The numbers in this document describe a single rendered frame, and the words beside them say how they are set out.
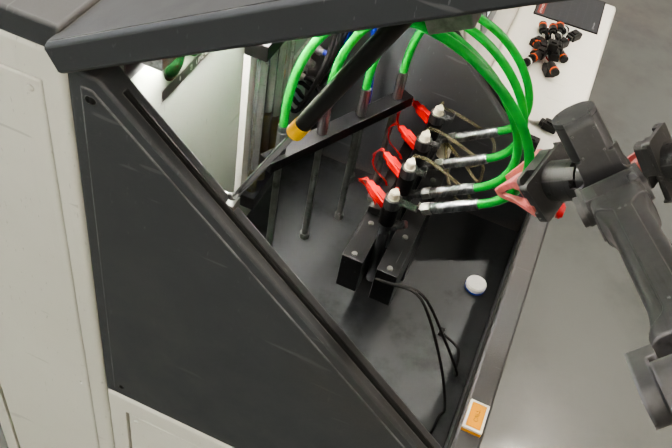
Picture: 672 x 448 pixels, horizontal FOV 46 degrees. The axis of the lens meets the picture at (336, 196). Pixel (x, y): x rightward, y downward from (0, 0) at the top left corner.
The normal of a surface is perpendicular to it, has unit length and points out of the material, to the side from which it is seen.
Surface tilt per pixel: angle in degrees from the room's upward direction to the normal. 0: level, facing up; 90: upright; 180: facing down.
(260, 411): 90
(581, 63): 0
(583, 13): 0
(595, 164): 68
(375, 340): 0
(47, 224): 90
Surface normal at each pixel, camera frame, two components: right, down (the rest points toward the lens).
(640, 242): -0.50, -0.83
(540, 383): 0.14, -0.68
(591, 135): -0.15, 0.32
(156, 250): -0.38, 0.63
